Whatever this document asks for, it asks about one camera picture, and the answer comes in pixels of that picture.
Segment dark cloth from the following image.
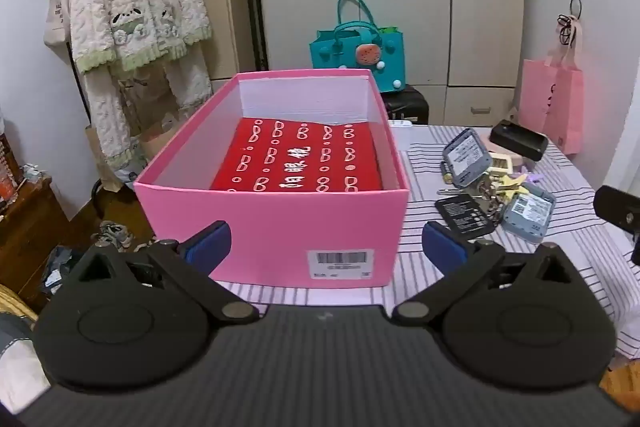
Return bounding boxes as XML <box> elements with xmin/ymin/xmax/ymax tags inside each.
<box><xmin>40</xmin><ymin>247</ymin><xmax>81</xmax><ymax>293</ymax></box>

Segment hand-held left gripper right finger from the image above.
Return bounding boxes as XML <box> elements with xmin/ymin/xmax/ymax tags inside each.
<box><xmin>390</xmin><ymin>221</ymin><xmax>581</xmax><ymax>325</ymax></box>

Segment pile of small clutter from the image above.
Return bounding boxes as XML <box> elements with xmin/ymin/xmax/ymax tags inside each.
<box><xmin>0</xmin><ymin>107</ymin><xmax>51</xmax><ymax>212</ymax></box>

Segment black battery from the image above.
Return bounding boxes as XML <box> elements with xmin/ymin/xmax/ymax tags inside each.
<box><xmin>434</xmin><ymin>193</ymin><xmax>496</xmax><ymax>239</ymax></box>

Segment black clothes rack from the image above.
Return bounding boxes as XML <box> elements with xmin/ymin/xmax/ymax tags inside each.
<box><xmin>37</xmin><ymin>0</ymin><xmax>136</xmax><ymax>208</ymax></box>

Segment large grey rectangular case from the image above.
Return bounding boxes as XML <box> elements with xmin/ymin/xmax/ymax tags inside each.
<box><xmin>442</xmin><ymin>129</ymin><xmax>493</xmax><ymax>188</ymax></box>

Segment cream hair claw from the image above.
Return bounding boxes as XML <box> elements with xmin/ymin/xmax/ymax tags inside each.
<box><xmin>487</xmin><ymin>151</ymin><xmax>517</xmax><ymax>175</ymax></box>

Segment pink shopping bag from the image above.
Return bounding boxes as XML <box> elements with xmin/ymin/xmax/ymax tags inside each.
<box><xmin>517</xmin><ymin>22</ymin><xmax>585</xmax><ymax>155</ymax></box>

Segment yellow star hair clip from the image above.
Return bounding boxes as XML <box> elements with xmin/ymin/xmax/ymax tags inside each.
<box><xmin>492</xmin><ymin>172</ymin><xmax>531</xmax><ymax>195</ymax></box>

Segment black charger cradle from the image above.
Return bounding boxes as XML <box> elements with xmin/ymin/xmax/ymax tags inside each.
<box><xmin>489</xmin><ymin>119</ymin><xmax>550</xmax><ymax>162</ymax></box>

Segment brown paper bag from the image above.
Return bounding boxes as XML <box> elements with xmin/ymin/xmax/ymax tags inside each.
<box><xmin>82</xmin><ymin>117</ymin><xmax>181</xmax><ymax>180</ymax></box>

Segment small grey labelled device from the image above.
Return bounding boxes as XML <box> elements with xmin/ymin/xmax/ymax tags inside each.
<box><xmin>501</xmin><ymin>184</ymin><xmax>557</xmax><ymax>244</ymax></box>

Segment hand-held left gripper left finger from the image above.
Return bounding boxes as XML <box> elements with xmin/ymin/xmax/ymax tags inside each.
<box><xmin>70</xmin><ymin>221</ymin><xmax>261</xmax><ymax>324</ymax></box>

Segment pink cardboard box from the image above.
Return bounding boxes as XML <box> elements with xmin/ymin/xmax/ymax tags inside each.
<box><xmin>132</xmin><ymin>68</ymin><xmax>412</xmax><ymax>290</ymax></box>

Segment teal felt handbag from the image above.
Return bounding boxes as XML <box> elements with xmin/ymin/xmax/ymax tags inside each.
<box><xmin>309</xmin><ymin>0</ymin><xmax>407</xmax><ymax>95</ymax></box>

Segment silver key bunch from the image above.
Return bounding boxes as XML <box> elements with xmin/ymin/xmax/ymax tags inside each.
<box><xmin>437</xmin><ymin>172</ymin><xmax>511</xmax><ymax>228</ymax></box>

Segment striped tablecloth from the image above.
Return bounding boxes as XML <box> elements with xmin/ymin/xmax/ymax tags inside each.
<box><xmin>215</xmin><ymin>124</ymin><xmax>640</xmax><ymax>358</ymax></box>

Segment wooden nightstand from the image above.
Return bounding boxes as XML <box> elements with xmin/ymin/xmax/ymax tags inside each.
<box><xmin>0</xmin><ymin>174</ymin><xmax>71</xmax><ymax>313</ymax></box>

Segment grey white sneaker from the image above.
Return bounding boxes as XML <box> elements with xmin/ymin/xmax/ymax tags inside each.
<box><xmin>90</xmin><ymin>219</ymin><xmax>136</xmax><ymax>253</ymax></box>

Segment black hair ties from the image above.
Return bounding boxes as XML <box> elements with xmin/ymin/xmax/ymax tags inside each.
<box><xmin>556</xmin><ymin>0</ymin><xmax>585</xmax><ymax>46</ymax></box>

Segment black suitcase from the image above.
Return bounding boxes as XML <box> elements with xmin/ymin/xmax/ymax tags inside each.
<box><xmin>382</xmin><ymin>84</ymin><xmax>431</xmax><ymax>125</ymax></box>

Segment cream tote bag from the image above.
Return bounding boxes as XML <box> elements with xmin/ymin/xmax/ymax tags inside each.
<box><xmin>42</xmin><ymin>0</ymin><xmax>76</xmax><ymax>65</ymax></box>

